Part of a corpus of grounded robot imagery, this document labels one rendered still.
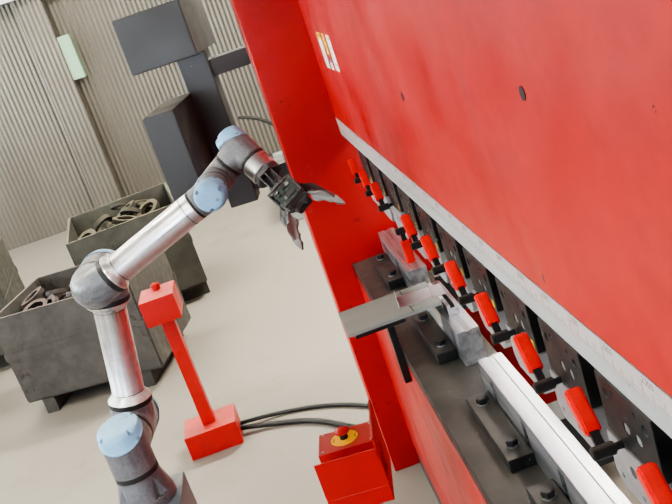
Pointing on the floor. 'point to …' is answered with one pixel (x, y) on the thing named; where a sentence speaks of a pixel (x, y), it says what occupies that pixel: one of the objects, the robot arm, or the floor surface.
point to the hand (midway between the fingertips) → (325, 228)
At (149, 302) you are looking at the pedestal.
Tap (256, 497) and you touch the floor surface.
